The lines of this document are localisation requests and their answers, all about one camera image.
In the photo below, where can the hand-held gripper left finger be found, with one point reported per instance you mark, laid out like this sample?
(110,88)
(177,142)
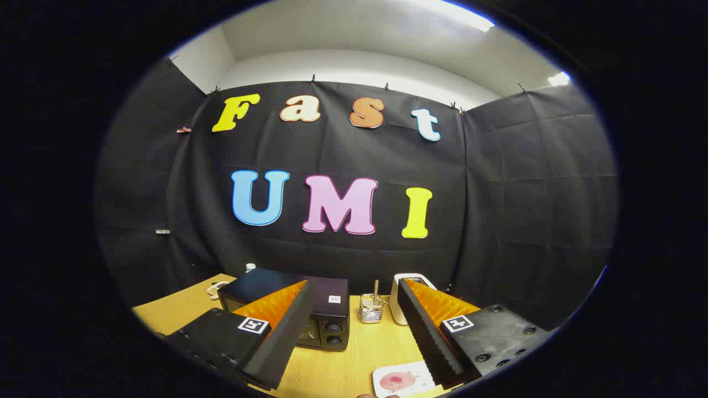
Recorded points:
(287,337)

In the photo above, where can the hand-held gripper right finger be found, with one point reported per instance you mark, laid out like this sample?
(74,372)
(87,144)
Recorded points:
(428,337)

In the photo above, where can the white square plate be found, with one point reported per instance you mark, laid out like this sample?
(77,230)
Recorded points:
(417,373)

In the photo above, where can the pink ham slice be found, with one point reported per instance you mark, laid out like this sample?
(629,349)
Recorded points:
(397,381)

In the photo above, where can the black toaster oven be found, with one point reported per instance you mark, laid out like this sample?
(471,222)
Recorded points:
(265,282)

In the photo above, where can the white pop-up toaster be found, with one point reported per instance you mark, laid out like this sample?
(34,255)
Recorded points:
(395,304)

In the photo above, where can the clear glass jar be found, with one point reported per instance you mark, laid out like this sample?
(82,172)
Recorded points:
(370,313)

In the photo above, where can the wooden stick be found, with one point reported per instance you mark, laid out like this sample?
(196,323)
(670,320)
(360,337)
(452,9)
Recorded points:
(376,290)

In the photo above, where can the small ceiling light panel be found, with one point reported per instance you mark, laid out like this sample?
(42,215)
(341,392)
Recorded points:
(558,79)

